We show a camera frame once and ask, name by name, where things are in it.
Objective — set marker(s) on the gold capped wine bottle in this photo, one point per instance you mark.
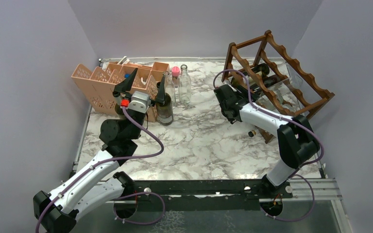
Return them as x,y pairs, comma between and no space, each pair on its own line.
267,81

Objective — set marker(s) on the pink lidded spice jar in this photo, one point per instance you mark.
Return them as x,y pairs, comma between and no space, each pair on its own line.
175,72

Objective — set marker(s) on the lower cork stoppered clear bottle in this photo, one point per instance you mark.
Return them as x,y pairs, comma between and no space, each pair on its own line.
252,133

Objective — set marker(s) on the peach plastic organizer basket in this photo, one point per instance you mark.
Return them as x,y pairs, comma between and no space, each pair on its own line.
98,85

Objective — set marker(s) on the black capped wine bottle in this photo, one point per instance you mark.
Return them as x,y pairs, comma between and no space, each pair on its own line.
262,69

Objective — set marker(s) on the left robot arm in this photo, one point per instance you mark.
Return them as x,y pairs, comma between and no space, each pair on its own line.
59,210

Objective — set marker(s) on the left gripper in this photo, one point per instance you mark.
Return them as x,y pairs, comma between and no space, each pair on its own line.
127,85

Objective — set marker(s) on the clear glass bottle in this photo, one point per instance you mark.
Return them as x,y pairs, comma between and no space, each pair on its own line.
285,97
184,85
169,86

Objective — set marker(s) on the brown wooden wine rack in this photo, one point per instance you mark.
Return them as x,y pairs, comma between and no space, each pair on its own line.
264,40

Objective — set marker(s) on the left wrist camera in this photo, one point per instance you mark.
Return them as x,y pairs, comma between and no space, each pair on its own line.
134,105

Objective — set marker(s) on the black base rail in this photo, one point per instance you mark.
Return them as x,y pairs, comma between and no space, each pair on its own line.
199,195

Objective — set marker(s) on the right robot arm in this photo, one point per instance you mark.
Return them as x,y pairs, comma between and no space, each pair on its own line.
294,134

